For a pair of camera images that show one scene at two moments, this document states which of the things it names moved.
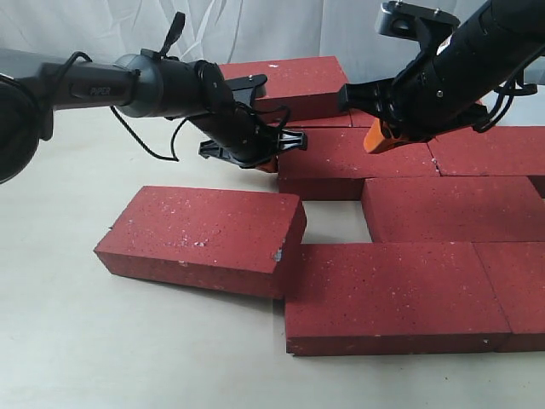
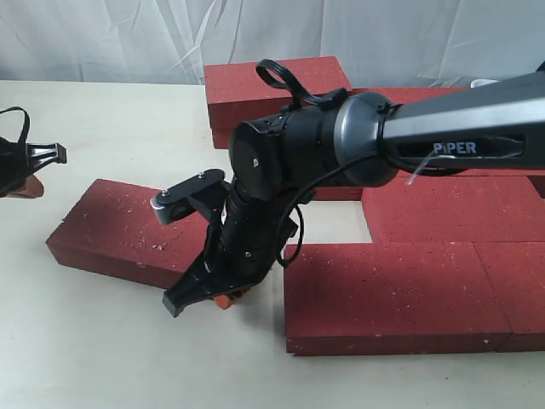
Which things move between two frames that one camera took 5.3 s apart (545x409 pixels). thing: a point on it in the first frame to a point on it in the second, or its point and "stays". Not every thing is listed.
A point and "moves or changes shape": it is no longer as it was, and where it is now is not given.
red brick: (247, 242) moves or changes shape
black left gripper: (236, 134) to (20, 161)
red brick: (392, 297) stays
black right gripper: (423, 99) to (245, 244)
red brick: (306, 87) stays
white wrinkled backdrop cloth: (226, 31) stays
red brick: (418, 210) stays
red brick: (516, 271) stays
